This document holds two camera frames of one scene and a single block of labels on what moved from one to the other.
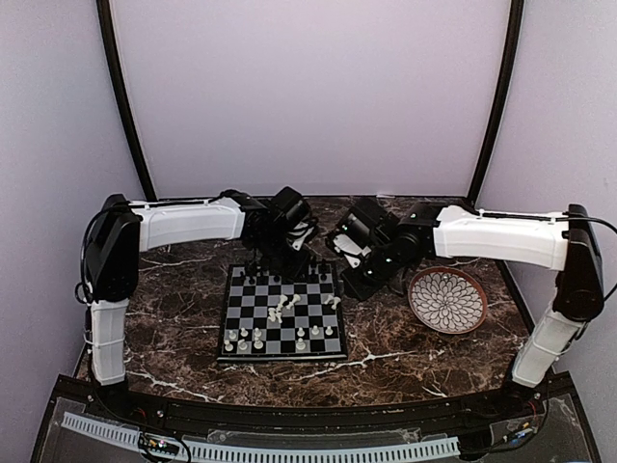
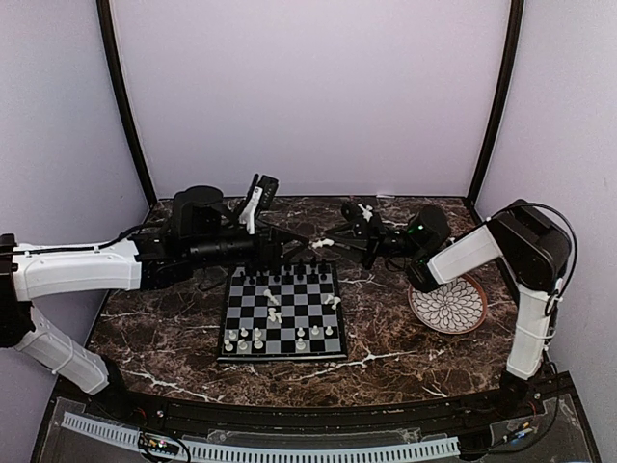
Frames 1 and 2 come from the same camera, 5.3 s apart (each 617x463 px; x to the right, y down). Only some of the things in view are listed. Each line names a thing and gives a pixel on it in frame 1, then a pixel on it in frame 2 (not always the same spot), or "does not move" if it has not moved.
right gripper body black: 370,283 -> 394,243
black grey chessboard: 270,319 does not move
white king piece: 296,298 -> 320,243
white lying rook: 336,300 does not move
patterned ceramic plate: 447,300 does not move
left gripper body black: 280,261 -> 213,252
